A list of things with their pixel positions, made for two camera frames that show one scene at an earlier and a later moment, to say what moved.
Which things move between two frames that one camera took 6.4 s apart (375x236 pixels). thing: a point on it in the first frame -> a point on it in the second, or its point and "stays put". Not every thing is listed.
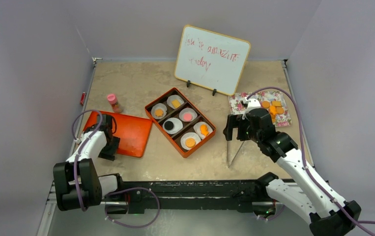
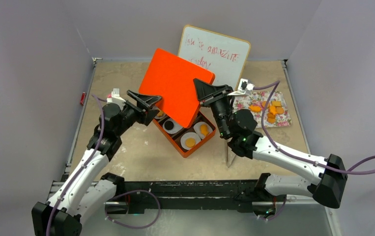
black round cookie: [168, 125] stays put
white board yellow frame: [211, 60] stays put
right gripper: [233, 122] -> [208, 95]
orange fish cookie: [204, 130] stays put
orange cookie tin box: [185, 126] stays put
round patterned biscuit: [190, 142] stays put
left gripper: [109, 154] -> [145, 102]
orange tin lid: [133, 132] -> [172, 78]
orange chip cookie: [279, 110] stays put
